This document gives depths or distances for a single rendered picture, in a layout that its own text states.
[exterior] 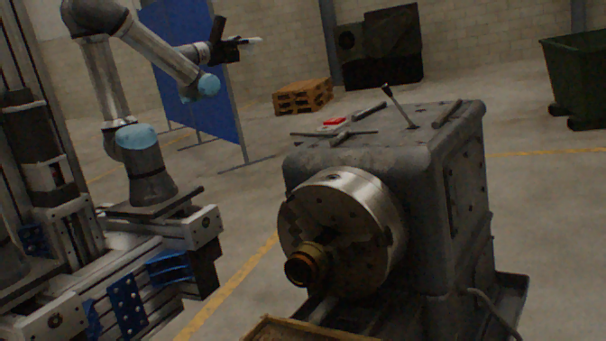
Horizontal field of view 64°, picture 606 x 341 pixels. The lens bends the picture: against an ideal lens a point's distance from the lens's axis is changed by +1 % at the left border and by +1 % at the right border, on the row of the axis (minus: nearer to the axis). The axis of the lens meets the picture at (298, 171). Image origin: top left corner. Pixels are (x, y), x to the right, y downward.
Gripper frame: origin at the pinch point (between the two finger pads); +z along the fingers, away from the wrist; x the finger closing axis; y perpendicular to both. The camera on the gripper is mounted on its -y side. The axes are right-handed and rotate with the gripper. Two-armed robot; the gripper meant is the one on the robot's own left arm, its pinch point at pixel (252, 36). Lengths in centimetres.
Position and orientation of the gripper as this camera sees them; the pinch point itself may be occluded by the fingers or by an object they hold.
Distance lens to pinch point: 189.5
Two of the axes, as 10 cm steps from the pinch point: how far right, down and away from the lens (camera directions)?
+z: 7.8, -3.2, 5.4
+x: 6.2, 2.5, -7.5
